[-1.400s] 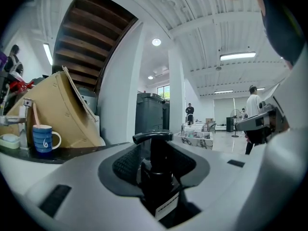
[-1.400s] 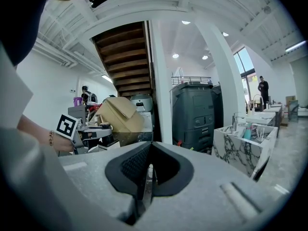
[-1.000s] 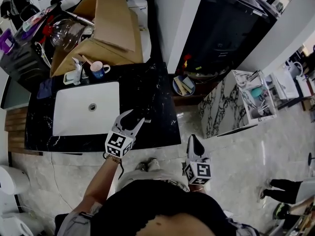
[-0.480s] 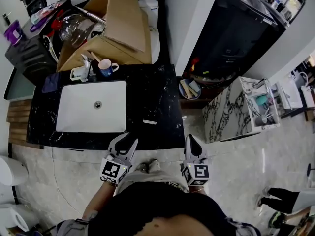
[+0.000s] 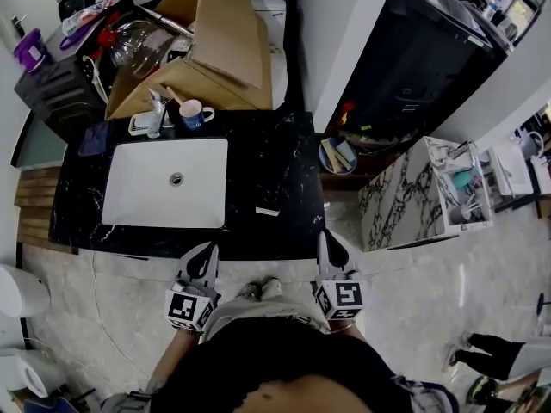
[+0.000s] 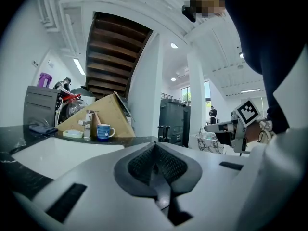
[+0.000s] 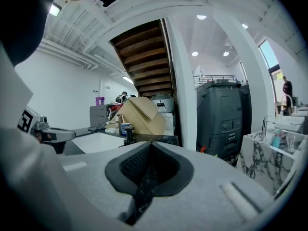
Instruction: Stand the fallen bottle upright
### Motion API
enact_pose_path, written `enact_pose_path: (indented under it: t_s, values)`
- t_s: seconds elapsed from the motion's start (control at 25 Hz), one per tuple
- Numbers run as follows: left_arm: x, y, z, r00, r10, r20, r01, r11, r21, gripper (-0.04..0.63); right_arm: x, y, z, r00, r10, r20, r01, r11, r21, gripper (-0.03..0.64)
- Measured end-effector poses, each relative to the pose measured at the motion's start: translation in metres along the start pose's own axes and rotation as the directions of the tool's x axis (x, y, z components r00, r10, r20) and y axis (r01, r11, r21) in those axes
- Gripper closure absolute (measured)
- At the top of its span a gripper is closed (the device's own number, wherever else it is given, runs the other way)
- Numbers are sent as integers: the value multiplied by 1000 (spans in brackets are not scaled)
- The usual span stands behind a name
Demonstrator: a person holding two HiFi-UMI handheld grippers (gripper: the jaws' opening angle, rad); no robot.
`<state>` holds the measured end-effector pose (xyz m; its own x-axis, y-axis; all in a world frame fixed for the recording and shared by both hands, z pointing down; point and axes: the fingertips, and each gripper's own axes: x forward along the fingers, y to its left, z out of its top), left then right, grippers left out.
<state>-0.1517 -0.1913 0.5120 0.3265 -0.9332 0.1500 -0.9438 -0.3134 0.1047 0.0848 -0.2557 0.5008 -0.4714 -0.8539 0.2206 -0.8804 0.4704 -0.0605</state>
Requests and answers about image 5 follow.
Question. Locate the blue mug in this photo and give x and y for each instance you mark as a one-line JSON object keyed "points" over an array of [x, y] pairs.
{"points": [[191, 118]]}

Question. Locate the open cardboard box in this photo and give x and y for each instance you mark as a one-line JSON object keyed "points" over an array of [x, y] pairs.
{"points": [[228, 37]]}

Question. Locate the person's shoe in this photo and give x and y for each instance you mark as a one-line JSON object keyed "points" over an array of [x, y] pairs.
{"points": [[272, 287], [250, 291]]}

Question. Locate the white sink with faucet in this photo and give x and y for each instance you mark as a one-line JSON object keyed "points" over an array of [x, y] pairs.
{"points": [[510, 174]]}

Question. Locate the wooden stick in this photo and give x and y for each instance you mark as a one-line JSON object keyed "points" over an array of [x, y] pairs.
{"points": [[175, 96]]}

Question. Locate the white veined marble cabinet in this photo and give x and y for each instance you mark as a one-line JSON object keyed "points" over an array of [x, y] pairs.
{"points": [[396, 205]]}

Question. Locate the person's left shoe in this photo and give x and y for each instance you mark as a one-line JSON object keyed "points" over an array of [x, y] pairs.
{"points": [[250, 291]]}

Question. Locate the teal cup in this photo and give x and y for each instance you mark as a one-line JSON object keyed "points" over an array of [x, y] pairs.
{"points": [[462, 180]]}

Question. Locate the person's beige trousers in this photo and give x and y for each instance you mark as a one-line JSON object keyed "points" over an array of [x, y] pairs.
{"points": [[267, 310]]}

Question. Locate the red plastic tool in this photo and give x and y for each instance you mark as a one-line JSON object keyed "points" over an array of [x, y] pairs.
{"points": [[107, 35]]}

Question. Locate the wooden step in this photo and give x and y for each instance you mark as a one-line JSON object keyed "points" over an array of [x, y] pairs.
{"points": [[39, 209]]}

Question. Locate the blue bowl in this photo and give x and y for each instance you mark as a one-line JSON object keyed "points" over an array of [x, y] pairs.
{"points": [[338, 157]]}

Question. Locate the white soap dish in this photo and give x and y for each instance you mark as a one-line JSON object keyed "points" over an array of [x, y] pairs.
{"points": [[138, 124]]}

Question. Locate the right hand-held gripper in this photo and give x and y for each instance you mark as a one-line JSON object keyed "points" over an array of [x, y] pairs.
{"points": [[344, 295]]}

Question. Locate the white rectangular sink basin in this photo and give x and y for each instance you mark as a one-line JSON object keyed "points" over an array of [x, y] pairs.
{"points": [[142, 187]]}

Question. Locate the person's left forearm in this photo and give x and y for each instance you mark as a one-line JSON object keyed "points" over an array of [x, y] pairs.
{"points": [[176, 355]]}

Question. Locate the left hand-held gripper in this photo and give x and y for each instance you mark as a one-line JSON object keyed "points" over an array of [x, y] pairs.
{"points": [[187, 308]]}

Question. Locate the person's black shirt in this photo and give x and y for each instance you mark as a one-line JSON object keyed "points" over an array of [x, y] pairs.
{"points": [[280, 359]]}

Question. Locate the chrome faucet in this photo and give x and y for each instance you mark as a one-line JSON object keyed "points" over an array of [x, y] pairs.
{"points": [[156, 114]]}

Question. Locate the small white box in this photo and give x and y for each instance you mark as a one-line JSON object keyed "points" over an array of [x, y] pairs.
{"points": [[267, 211]]}

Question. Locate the black drawer unit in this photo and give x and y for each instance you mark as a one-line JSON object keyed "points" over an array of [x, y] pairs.
{"points": [[60, 97]]}

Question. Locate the chrome metal pipe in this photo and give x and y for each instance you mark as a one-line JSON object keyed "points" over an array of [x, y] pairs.
{"points": [[168, 22]]}

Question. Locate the person's right shoe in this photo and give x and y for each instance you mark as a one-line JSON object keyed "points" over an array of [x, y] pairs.
{"points": [[272, 287]]}

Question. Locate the white rounded appliance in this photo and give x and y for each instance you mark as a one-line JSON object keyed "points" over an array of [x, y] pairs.
{"points": [[26, 372]]}

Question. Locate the tall black cabinet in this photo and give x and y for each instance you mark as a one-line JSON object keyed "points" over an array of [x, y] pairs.
{"points": [[409, 58]]}

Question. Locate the white ceramic fixture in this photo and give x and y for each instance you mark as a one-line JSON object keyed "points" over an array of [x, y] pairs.
{"points": [[273, 28]]}

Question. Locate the white cylindrical bin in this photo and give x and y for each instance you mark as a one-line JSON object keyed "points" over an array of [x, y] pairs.
{"points": [[21, 291]]}

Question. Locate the purple cup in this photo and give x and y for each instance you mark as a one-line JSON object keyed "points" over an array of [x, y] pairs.
{"points": [[29, 52]]}

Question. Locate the black marble vanity table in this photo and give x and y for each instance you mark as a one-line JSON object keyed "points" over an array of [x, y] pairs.
{"points": [[86, 213]]}

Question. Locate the person's right forearm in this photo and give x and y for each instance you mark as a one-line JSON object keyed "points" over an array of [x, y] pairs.
{"points": [[346, 331]]}

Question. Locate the dark blue cloth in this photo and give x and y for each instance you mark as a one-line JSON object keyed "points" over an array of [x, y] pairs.
{"points": [[95, 139]]}

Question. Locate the gray shower tray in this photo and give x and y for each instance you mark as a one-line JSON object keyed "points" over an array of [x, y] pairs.
{"points": [[39, 144]]}

